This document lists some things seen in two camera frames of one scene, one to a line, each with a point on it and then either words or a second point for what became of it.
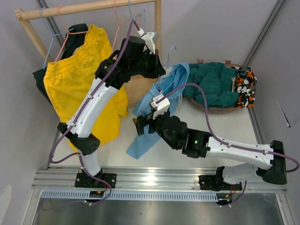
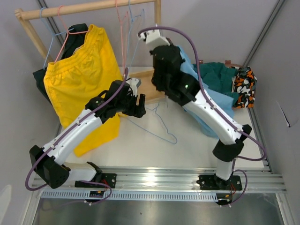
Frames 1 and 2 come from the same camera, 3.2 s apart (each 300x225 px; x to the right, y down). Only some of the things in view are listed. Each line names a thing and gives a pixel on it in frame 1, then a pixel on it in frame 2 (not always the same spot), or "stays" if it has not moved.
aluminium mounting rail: [144, 179] stays
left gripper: [157, 70] -> [137, 111]
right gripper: [141, 121] -> [153, 50]
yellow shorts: [69, 81] stays
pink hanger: [119, 23] -> [126, 14]
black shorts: [72, 41] stays
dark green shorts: [216, 78] stays
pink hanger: [67, 33] stays
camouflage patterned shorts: [244, 83] stays
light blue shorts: [168, 88] -> [222, 100]
